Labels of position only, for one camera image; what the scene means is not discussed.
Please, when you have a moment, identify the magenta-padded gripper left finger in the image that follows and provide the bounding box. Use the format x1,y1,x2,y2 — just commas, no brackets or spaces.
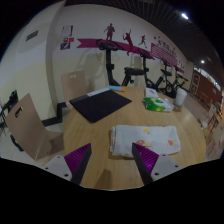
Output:
43,142,93,186

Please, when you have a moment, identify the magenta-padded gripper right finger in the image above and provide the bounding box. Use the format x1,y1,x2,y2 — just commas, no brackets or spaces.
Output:
131,142,183,186

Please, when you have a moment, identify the white printed towel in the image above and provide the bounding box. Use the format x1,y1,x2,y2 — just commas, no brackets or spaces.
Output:
109,124,182,159

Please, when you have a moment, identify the black waste bin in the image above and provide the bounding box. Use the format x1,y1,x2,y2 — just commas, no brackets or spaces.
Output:
9,133,25,153

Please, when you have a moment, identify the green wet wipes pack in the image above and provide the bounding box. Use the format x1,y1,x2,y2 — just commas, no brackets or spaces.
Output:
142,96,176,113

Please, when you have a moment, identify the group of wooden chairs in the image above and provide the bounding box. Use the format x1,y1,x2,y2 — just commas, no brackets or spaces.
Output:
199,102,224,158

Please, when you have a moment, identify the white paper cup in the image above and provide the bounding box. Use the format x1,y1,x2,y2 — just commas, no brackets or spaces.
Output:
174,87,189,108

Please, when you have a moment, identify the black mouse pad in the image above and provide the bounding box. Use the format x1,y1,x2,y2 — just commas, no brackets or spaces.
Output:
68,88,133,124

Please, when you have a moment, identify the white tissue pack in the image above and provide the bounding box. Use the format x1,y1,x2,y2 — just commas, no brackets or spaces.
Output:
144,86,160,99

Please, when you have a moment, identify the black desk with clutter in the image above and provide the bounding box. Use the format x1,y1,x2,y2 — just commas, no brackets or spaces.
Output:
0,89,20,131

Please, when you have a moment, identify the plain plywood chair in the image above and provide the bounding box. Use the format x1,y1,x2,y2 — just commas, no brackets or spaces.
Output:
60,69,90,106

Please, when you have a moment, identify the black exercise bike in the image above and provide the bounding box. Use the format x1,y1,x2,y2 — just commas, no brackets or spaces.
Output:
173,71,190,95
95,38,146,89
159,59,178,99
136,48,168,91

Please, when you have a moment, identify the blue and orange tube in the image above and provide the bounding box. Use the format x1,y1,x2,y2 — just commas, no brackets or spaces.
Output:
106,84,128,94

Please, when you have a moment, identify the plywood chair with handle hole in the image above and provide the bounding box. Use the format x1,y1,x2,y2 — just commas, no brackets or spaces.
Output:
4,92,66,162

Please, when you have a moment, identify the purple wall poster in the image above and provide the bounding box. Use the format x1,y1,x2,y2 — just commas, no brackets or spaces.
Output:
59,41,72,51

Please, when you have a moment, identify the orange wall sign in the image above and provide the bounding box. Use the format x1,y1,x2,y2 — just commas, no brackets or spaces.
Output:
62,36,75,44

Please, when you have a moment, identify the grey wall vent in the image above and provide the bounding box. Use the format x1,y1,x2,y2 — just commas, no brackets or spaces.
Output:
25,29,40,42

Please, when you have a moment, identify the white wall poster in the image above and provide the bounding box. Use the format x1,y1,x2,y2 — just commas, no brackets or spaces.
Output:
60,25,74,39

